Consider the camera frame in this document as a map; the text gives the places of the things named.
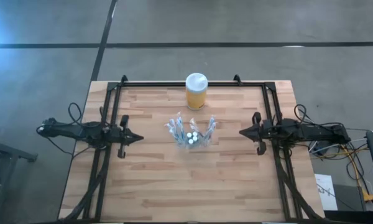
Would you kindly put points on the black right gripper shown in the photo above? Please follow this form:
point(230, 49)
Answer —
point(270, 132)

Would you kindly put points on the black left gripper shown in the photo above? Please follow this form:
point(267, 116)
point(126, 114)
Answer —
point(116, 137)

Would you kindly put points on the purple toothbrush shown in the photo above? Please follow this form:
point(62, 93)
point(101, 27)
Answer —
point(207, 135)
point(196, 128)

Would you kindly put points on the orange toothbrush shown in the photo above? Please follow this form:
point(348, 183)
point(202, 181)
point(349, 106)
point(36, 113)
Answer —
point(192, 122)

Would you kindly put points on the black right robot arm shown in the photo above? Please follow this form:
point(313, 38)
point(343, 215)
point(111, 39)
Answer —
point(317, 132)

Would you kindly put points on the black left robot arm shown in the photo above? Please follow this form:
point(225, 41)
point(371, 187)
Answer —
point(81, 132)

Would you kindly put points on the clear acrylic organizer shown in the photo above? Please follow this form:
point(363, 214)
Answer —
point(199, 145)

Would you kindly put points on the yellow canister white lid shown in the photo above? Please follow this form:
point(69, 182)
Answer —
point(196, 93)

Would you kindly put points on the white paper sheet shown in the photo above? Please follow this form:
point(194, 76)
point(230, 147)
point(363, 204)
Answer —
point(324, 186)

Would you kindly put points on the black metal stand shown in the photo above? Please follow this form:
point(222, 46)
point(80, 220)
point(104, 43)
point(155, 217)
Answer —
point(6, 151)

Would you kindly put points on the black metal table frame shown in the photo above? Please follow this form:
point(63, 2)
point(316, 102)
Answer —
point(174, 84)

